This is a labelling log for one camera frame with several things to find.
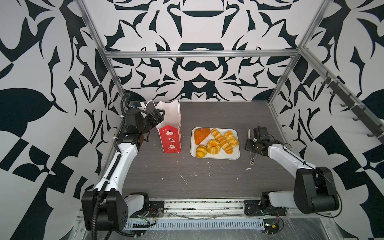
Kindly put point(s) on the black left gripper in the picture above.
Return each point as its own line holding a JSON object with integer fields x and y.
{"x": 159, "y": 117}

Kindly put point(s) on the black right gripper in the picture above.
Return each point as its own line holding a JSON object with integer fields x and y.
{"x": 248, "y": 145}

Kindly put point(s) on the glazed fake pastry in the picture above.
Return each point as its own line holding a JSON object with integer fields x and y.
{"x": 231, "y": 139}

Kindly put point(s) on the ridged orange fake bread loaf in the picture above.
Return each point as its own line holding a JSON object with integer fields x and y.
{"x": 223, "y": 142}

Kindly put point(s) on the red white paper bag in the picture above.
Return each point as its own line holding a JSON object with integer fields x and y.
{"x": 170, "y": 129}

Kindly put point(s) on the yellow fake bread piece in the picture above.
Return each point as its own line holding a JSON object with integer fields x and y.
{"x": 201, "y": 151}

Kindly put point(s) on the orange fake croissant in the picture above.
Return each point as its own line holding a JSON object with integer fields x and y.
{"x": 201, "y": 134}

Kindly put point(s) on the yellow fake bread roll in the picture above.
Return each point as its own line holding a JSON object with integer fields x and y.
{"x": 213, "y": 147}

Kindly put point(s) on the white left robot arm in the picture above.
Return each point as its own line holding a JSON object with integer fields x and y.
{"x": 127, "y": 147}

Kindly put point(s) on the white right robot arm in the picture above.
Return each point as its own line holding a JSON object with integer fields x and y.
{"x": 314, "y": 189}

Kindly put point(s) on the small electronics board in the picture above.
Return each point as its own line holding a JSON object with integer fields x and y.
{"x": 272, "y": 226}

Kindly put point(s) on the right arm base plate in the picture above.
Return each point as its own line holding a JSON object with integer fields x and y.
{"x": 262, "y": 207}

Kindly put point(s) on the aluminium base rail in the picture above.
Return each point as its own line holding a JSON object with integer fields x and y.
{"x": 225, "y": 207}

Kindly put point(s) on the white slotted cable duct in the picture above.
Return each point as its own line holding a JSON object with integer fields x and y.
{"x": 207, "y": 224}

